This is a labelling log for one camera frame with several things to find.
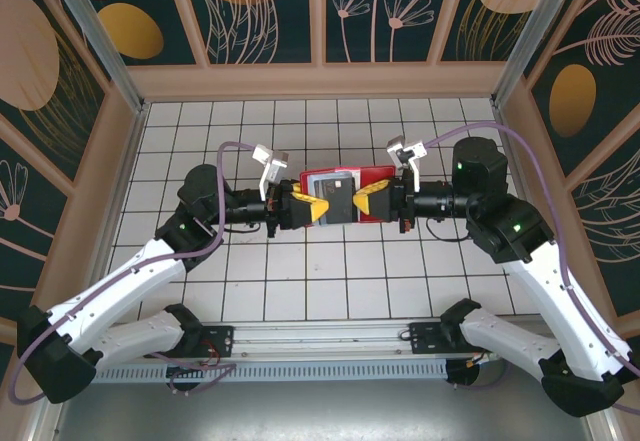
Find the red card holder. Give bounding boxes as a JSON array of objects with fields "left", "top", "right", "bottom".
[{"left": 298, "top": 164, "right": 401, "bottom": 225}]

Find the black credit card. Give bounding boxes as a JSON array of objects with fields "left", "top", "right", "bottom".
[{"left": 312, "top": 173, "right": 360, "bottom": 226}]

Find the grey metal sheet panel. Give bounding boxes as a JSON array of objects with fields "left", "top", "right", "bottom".
[{"left": 47, "top": 379, "right": 609, "bottom": 441}]

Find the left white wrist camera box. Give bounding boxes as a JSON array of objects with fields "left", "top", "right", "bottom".
[{"left": 252, "top": 143, "right": 292, "bottom": 201}]

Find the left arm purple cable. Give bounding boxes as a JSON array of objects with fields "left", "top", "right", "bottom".
[{"left": 7, "top": 140, "right": 259, "bottom": 405}]

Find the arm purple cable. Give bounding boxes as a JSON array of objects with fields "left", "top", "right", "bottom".
[
  {"left": 424, "top": 121, "right": 640, "bottom": 415},
  {"left": 7, "top": 140, "right": 259, "bottom": 405}
]

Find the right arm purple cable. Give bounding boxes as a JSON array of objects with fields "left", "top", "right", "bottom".
[{"left": 424, "top": 121, "right": 640, "bottom": 415}]

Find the aluminium mounting rail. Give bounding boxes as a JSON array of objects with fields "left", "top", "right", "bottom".
[{"left": 49, "top": 314, "right": 592, "bottom": 362}]

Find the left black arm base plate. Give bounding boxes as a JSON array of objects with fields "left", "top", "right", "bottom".
[{"left": 143, "top": 324, "right": 236, "bottom": 360}]

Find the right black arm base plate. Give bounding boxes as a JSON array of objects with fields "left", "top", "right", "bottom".
[{"left": 408, "top": 320, "right": 501, "bottom": 357}]

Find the slotted grey cable duct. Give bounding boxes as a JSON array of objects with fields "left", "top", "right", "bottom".
[{"left": 66, "top": 359, "right": 450, "bottom": 383}]

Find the aluminium corner post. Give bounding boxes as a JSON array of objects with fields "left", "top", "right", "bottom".
[
  {"left": 40, "top": 0, "right": 147, "bottom": 114},
  {"left": 491, "top": 0, "right": 599, "bottom": 108}
]

